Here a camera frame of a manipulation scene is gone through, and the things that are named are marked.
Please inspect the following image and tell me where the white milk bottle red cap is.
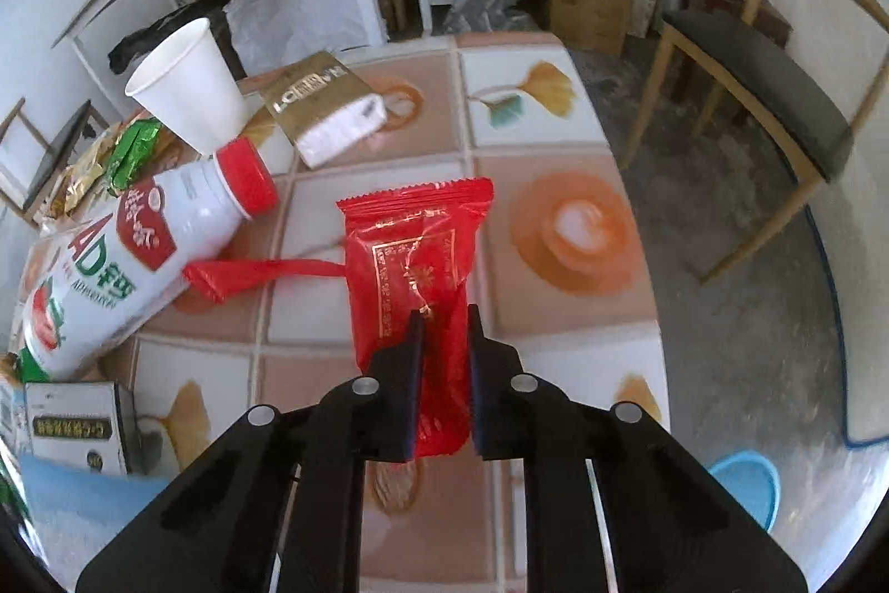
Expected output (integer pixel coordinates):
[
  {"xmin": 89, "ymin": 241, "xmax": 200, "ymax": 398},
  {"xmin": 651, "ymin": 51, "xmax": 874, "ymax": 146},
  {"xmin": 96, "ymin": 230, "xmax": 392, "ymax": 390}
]
[{"xmin": 17, "ymin": 138, "xmax": 279, "ymax": 382}]

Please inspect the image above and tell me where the white board blue edge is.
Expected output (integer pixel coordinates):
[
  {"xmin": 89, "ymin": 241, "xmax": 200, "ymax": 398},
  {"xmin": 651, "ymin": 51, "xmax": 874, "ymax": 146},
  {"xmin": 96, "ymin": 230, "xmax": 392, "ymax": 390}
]
[{"xmin": 792, "ymin": 0, "xmax": 889, "ymax": 450}]

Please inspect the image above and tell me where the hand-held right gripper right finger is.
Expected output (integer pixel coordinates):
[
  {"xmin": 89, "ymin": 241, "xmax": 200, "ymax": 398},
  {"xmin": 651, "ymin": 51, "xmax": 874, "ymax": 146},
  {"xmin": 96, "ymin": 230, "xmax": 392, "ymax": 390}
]
[{"xmin": 467, "ymin": 305, "xmax": 810, "ymax": 593}]

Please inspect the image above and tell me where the black bag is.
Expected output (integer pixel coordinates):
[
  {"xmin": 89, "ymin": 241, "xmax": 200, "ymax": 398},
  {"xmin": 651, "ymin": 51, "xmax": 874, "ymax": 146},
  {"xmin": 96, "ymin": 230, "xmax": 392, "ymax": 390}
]
[{"xmin": 107, "ymin": 13, "xmax": 182, "ymax": 74}]

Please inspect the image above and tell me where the wooden chair dark seat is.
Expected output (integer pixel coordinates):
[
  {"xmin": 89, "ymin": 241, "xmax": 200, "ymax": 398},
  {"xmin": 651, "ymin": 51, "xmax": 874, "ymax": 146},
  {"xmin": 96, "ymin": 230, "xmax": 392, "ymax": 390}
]
[
  {"xmin": 618, "ymin": 0, "xmax": 889, "ymax": 285},
  {"xmin": 0, "ymin": 96, "xmax": 94, "ymax": 226}
]

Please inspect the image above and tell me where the light blue cloth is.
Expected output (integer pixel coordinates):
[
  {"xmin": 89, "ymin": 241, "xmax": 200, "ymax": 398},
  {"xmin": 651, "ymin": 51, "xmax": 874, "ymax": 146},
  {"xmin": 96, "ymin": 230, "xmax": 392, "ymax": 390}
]
[{"xmin": 17, "ymin": 454, "xmax": 183, "ymax": 566}]

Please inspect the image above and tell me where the gold and white carton box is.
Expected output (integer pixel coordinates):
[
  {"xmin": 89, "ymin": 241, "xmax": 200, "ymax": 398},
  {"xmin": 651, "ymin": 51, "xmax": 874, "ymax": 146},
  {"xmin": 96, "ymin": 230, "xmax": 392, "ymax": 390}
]
[{"xmin": 260, "ymin": 51, "xmax": 388, "ymax": 169}]

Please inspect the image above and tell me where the small green packet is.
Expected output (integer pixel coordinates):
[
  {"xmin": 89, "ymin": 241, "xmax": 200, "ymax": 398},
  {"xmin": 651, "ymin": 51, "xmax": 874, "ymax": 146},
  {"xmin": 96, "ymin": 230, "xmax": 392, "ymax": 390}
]
[{"xmin": 104, "ymin": 119, "xmax": 164, "ymax": 195}]

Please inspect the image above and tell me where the blue plastic basket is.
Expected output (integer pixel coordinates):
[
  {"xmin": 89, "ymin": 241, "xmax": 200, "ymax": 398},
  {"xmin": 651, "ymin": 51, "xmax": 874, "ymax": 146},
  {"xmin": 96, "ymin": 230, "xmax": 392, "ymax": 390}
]
[{"xmin": 708, "ymin": 452, "xmax": 780, "ymax": 531}]

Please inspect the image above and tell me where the red wrapper strip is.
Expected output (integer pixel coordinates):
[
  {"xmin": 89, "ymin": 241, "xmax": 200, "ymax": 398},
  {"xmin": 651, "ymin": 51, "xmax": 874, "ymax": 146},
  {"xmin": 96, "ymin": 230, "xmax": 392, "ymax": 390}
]
[{"xmin": 182, "ymin": 258, "xmax": 346, "ymax": 303}]

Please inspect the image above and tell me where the tile patterned tablecloth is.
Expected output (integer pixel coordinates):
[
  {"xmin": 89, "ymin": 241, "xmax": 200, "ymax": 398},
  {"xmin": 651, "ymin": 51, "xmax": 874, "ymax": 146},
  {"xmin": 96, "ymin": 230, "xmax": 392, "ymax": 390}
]
[{"xmin": 0, "ymin": 32, "xmax": 671, "ymax": 593}]

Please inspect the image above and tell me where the white paper cup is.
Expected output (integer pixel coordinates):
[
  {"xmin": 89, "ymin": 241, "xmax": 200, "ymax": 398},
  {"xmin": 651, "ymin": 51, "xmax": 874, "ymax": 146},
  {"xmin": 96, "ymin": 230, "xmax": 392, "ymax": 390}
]
[{"xmin": 125, "ymin": 18, "xmax": 249, "ymax": 156}]

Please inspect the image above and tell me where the small grey box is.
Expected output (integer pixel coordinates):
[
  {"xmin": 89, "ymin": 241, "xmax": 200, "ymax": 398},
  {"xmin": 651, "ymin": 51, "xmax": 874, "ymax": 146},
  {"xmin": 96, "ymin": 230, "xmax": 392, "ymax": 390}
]
[{"xmin": 24, "ymin": 381, "xmax": 143, "ymax": 476}]

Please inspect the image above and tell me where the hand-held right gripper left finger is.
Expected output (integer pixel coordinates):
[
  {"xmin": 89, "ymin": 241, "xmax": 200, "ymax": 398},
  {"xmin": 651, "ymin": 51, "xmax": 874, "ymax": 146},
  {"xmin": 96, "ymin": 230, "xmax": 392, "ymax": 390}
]
[{"xmin": 75, "ymin": 311, "xmax": 426, "ymax": 593}]

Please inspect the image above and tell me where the red snack packet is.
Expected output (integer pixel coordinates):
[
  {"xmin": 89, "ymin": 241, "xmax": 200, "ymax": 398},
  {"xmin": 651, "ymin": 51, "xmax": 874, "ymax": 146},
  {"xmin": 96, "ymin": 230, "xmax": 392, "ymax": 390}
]
[{"xmin": 337, "ymin": 176, "xmax": 496, "ymax": 459}]

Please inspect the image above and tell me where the cardboard box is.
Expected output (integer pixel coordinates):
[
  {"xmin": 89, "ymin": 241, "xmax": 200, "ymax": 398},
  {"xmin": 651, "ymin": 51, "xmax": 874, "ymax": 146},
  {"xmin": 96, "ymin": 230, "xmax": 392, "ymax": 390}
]
[{"xmin": 545, "ymin": 0, "xmax": 635, "ymax": 58}]

